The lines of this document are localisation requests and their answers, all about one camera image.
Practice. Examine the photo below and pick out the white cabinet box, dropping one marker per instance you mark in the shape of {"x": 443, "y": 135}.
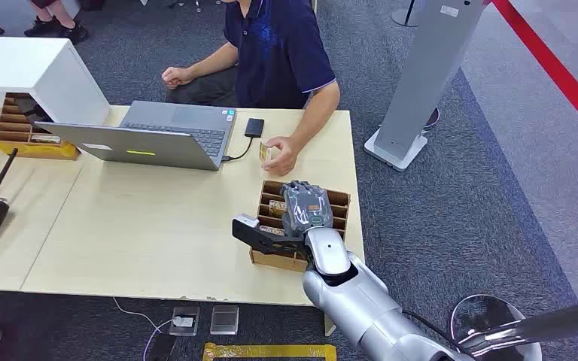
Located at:
{"x": 34, "y": 74}

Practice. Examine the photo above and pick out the person's left forearm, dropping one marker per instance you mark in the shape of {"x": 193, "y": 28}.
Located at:
{"x": 317, "y": 115}

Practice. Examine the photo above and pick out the printed card in box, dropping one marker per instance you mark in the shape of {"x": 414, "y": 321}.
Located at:
{"x": 271, "y": 230}
{"x": 277, "y": 208}

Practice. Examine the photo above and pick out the person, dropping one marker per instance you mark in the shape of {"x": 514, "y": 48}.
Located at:
{"x": 279, "y": 55}
{"x": 57, "y": 22}

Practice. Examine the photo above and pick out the person's left hand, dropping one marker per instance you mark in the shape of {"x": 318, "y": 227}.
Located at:
{"x": 284, "y": 155}

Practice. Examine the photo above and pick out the slotted cardboard card box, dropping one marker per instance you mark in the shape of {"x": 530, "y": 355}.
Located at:
{"x": 340, "y": 214}

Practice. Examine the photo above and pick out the grey laptop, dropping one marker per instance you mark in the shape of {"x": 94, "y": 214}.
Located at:
{"x": 169, "y": 137}

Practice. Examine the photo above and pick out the person's right forearm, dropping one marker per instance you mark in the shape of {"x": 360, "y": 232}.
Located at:
{"x": 214, "y": 62}

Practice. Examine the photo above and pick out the printed yellow card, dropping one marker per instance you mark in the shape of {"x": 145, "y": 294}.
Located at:
{"x": 264, "y": 153}

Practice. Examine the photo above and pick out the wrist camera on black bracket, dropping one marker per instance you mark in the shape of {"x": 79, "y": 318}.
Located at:
{"x": 264, "y": 238}

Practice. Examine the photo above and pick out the black external drive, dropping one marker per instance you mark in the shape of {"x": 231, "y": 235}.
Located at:
{"x": 254, "y": 127}

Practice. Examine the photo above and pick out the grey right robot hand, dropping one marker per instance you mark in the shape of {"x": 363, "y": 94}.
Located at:
{"x": 308, "y": 209}

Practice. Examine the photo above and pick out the metal floor plate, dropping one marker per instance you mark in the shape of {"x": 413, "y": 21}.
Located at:
{"x": 224, "y": 320}

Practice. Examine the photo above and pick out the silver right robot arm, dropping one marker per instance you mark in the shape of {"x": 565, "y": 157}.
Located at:
{"x": 369, "y": 309}

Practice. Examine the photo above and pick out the pale wooden table leg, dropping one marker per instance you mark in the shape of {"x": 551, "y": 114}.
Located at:
{"x": 330, "y": 331}

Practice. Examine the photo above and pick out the red barrier tape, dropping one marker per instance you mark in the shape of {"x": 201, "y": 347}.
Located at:
{"x": 553, "y": 67}

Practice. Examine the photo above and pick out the floor socket plate with plug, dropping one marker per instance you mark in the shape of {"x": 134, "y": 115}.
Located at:
{"x": 184, "y": 321}

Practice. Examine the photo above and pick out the round stanchion base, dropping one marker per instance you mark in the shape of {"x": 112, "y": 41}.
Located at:
{"x": 402, "y": 17}

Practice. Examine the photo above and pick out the grey pillar stand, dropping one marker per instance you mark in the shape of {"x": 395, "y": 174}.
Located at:
{"x": 428, "y": 74}

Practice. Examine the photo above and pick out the slotted cardboard box yellow base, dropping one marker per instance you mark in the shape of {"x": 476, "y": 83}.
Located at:
{"x": 20, "y": 134}

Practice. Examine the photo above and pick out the person's right hand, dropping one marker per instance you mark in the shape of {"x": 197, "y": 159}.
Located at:
{"x": 175, "y": 77}

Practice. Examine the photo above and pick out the black power adapter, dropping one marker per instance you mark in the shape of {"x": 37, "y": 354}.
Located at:
{"x": 162, "y": 348}

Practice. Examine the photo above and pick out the yellow floor tape frame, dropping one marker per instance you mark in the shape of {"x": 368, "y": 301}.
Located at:
{"x": 269, "y": 352}

